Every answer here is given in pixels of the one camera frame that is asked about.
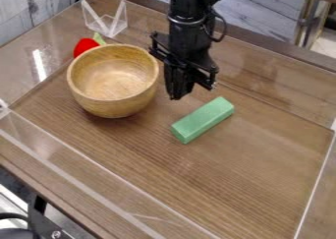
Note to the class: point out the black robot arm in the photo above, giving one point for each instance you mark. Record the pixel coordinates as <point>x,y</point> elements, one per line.
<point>195,9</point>

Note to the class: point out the green rectangular foam stick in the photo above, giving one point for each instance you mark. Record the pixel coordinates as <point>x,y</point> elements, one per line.
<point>199,121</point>

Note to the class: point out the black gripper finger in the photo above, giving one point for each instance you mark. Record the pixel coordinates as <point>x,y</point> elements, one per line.
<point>170,76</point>
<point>185,84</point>

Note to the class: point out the light brown wooden bowl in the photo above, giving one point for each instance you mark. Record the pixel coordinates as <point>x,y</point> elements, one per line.
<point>114,79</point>

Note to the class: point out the black table leg bracket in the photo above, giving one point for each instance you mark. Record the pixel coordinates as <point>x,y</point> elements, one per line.
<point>43,227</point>

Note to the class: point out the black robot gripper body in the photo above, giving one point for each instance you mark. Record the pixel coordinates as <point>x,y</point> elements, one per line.
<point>185,47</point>

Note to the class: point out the metal table leg background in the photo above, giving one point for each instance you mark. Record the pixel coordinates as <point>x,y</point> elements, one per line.
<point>311,22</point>

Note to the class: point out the red plush strawberry toy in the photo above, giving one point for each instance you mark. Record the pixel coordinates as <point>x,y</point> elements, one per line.
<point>89,43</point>

